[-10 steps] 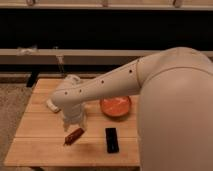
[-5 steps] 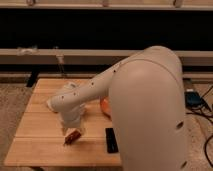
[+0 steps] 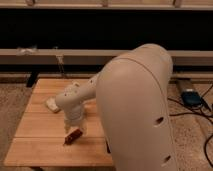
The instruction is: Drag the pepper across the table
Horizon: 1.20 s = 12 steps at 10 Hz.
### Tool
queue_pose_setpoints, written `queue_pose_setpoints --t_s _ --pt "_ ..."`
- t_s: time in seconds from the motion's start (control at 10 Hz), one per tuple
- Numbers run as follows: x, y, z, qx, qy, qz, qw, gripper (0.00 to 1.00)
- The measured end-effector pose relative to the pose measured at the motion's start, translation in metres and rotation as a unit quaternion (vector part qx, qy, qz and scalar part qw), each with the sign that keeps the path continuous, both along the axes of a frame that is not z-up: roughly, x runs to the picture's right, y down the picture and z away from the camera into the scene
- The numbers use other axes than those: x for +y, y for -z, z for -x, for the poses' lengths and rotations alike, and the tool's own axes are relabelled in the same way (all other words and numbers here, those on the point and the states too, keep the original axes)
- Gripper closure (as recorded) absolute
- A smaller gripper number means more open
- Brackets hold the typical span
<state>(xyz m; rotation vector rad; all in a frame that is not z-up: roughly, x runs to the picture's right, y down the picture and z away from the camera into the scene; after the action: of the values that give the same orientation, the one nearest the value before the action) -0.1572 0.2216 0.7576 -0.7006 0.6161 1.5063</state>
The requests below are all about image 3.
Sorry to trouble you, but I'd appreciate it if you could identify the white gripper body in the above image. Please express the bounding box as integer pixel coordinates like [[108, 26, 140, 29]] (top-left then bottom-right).
[[64, 119, 87, 134]]

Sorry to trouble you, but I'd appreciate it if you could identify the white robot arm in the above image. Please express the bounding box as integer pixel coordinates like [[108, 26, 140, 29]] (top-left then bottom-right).
[[56, 44, 178, 171]]

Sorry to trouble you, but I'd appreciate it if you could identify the black rectangular block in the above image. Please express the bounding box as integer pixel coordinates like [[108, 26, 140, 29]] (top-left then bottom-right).
[[105, 140, 111, 154]]

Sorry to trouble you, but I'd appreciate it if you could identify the grey power strip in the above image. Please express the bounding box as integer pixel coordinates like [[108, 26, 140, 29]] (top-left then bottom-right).
[[177, 79, 195, 93]]

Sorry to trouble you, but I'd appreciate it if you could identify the blue power box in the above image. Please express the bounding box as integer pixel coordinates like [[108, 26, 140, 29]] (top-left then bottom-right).
[[181, 91, 202, 107]]

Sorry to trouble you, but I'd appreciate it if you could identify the wooden rail bench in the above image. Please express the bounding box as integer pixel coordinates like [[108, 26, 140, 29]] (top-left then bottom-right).
[[0, 49, 213, 66]]

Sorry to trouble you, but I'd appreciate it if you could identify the black cable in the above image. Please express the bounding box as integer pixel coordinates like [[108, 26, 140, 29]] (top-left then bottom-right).
[[166, 83, 213, 168]]

